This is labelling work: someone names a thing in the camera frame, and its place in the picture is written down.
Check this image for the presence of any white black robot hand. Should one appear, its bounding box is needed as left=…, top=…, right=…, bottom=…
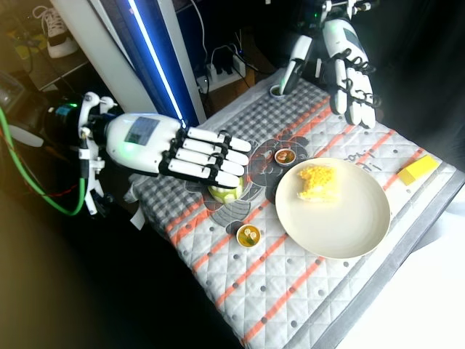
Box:
left=103, top=112, right=252, bottom=190
left=280, top=17, right=382, bottom=130

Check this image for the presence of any yellow food piece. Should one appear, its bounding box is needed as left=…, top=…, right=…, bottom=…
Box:
left=296, top=163, right=342, bottom=203

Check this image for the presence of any green apple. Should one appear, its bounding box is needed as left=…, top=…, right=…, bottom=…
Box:
left=207, top=176, right=245, bottom=201

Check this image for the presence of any cream round plate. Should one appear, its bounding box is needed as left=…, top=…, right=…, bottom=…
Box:
left=275, top=157, right=392, bottom=260

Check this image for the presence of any white pillar with blue light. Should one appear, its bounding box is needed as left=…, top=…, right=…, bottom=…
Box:
left=50, top=0, right=208, bottom=128

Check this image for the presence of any white power strip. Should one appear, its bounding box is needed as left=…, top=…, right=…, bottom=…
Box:
left=195, top=54, right=248, bottom=92

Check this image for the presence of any small bowl with egg halves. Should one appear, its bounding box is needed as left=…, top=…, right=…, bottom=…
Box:
left=274, top=148, right=297, bottom=167

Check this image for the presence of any white sneaker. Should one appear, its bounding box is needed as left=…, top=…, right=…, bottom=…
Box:
left=32, top=5, right=79, bottom=59

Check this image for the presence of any small bowl with orange soup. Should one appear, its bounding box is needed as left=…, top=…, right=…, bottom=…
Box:
left=235, top=224, right=262, bottom=249

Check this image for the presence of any yellow block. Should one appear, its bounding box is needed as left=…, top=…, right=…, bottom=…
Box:
left=396, top=154, right=442, bottom=186

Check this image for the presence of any grey quilt with bear print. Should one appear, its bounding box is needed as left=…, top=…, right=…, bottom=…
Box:
left=123, top=74, right=461, bottom=349

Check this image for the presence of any green cable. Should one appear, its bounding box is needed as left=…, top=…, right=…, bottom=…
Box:
left=0, top=107, right=88, bottom=217

